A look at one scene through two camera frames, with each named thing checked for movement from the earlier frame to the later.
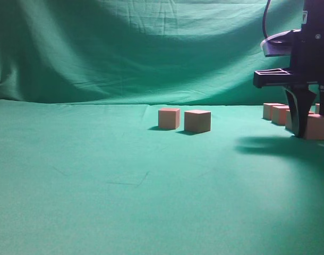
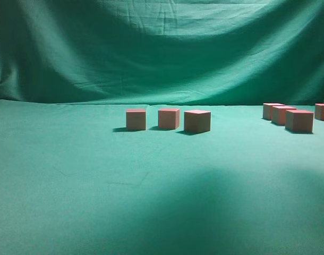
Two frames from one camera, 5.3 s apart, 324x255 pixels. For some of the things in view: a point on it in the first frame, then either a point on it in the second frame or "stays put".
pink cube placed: (169, 118) stays put
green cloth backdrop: (79, 165) stays put
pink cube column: (197, 121) stays put
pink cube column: (318, 128) → (136, 119)
